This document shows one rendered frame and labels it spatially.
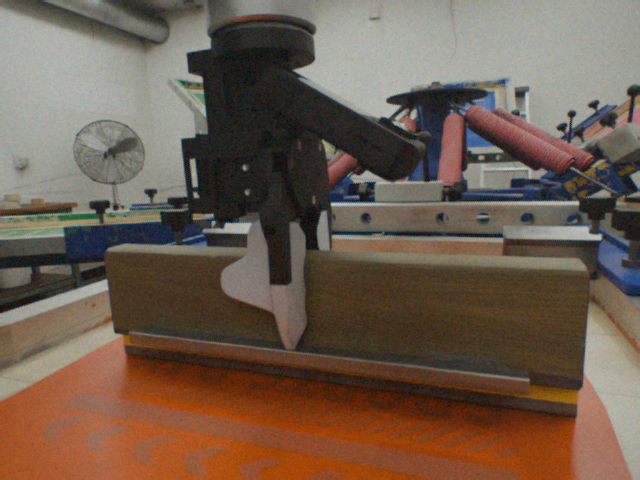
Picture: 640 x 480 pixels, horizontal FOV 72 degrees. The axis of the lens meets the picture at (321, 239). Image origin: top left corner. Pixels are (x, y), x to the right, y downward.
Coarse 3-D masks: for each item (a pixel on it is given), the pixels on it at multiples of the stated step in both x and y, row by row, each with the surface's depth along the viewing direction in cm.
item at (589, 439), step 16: (592, 400) 29; (512, 416) 28; (528, 416) 28; (544, 416) 28; (560, 416) 28; (592, 416) 27; (608, 416) 27; (528, 432) 26; (544, 432) 26; (560, 432) 26; (576, 432) 26; (592, 432) 26; (608, 432) 26; (528, 448) 25; (544, 448) 25; (560, 448) 25; (576, 448) 25; (592, 448) 24; (608, 448) 24; (528, 464) 23; (544, 464) 23; (560, 464) 23; (576, 464) 23; (592, 464) 23; (608, 464) 23; (624, 464) 23
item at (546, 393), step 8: (128, 336) 39; (128, 344) 39; (136, 344) 39; (184, 352) 37; (192, 352) 37; (248, 360) 35; (256, 360) 35; (312, 368) 33; (320, 368) 33; (368, 376) 31; (376, 376) 31; (432, 384) 30; (440, 384) 30; (488, 392) 29; (496, 392) 29; (536, 392) 28; (544, 392) 27; (552, 392) 27; (560, 392) 27; (568, 392) 27; (576, 392) 27; (552, 400) 27; (560, 400) 27; (568, 400) 27; (576, 400) 27
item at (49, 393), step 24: (96, 360) 38; (120, 360) 38; (48, 384) 34; (72, 384) 34; (96, 384) 34; (0, 408) 31; (24, 408) 31; (48, 408) 31; (0, 432) 28; (0, 456) 26; (24, 456) 26; (48, 456) 26; (72, 456) 25; (96, 456) 25
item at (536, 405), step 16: (128, 352) 39; (144, 352) 38; (160, 352) 38; (176, 352) 37; (240, 368) 35; (256, 368) 35; (272, 368) 34; (288, 368) 34; (304, 368) 33; (352, 384) 32; (368, 384) 32; (384, 384) 31; (400, 384) 31; (416, 384) 30; (464, 400) 29; (480, 400) 29; (496, 400) 29; (512, 400) 28; (528, 400) 28; (544, 400) 28; (576, 416) 27
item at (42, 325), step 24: (336, 240) 76; (360, 240) 74; (384, 240) 73; (408, 240) 72; (432, 240) 71; (456, 240) 70; (480, 240) 69; (96, 288) 48; (600, 288) 47; (24, 312) 41; (48, 312) 41; (72, 312) 44; (96, 312) 47; (624, 312) 40; (0, 336) 37; (24, 336) 39; (48, 336) 41; (72, 336) 44; (0, 360) 37
